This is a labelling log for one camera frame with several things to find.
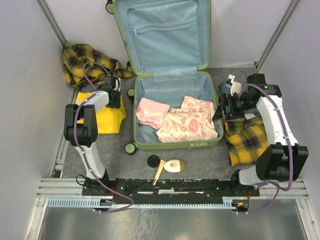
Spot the black round compact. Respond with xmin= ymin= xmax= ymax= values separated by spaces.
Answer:
xmin=147 ymin=155 xmax=161 ymax=169

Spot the white paper tag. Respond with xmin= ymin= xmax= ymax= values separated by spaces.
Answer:
xmin=244 ymin=113 xmax=256 ymax=120

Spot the yellow plaid shirt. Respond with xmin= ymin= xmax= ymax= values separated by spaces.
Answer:
xmin=62 ymin=40 xmax=133 ymax=90
xmin=224 ymin=116 xmax=268 ymax=167

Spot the white sunscreen bottle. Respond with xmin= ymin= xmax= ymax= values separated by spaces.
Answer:
xmin=164 ymin=159 xmax=186 ymax=173

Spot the right aluminium corner post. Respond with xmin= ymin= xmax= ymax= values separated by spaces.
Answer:
xmin=255 ymin=0 xmax=301 ymax=72

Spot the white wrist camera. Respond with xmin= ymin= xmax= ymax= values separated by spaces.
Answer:
xmin=114 ymin=77 xmax=121 ymax=92
xmin=225 ymin=74 xmax=242 ymax=96

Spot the left aluminium corner post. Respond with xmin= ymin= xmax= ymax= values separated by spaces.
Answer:
xmin=35 ymin=0 xmax=66 ymax=46

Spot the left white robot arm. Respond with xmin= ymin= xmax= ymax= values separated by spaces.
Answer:
xmin=64 ymin=76 xmax=121 ymax=195

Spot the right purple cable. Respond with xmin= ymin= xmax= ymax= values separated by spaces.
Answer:
xmin=232 ymin=69 xmax=294 ymax=215

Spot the aluminium corner post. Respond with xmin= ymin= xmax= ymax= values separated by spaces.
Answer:
xmin=35 ymin=0 xmax=66 ymax=46
xmin=255 ymin=0 xmax=301 ymax=72

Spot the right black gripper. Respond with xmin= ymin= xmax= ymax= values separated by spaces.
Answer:
xmin=211 ymin=93 xmax=257 ymax=121

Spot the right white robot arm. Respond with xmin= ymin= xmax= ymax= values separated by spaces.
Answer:
xmin=212 ymin=73 xmax=309 ymax=196

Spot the blue-grey garment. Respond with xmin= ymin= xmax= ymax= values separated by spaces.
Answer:
xmin=218 ymin=81 xmax=241 ymax=97

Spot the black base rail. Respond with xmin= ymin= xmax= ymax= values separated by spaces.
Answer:
xmin=76 ymin=178 xmax=260 ymax=205

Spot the pink fluffy cloth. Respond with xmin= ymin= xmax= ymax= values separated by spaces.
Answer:
xmin=136 ymin=97 xmax=171 ymax=130

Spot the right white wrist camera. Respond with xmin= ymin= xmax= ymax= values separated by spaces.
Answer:
xmin=225 ymin=74 xmax=242 ymax=96

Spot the yellow garment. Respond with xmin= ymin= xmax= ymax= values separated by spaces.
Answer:
xmin=75 ymin=90 xmax=127 ymax=135

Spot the green suitcase blue lining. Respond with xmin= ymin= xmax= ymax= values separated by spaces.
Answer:
xmin=105 ymin=0 xmax=224 ymax=155

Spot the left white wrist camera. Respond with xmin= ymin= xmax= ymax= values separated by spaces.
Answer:
xmin=114 ymin=77 xmax=121 ymax=92

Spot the cream pink-print cloth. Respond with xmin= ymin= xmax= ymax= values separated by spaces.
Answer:
xmin=156 ymin=96 xmax=218 ymax=143

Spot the gold cosmetic tube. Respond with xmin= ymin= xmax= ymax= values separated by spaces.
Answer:
xmin=152 ymin=159 xmax=166 ymax=186

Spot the crumpled yellow plaid shirt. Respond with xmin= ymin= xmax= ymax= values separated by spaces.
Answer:
xmin=62 ymin=40 xmax=133 ymax=90

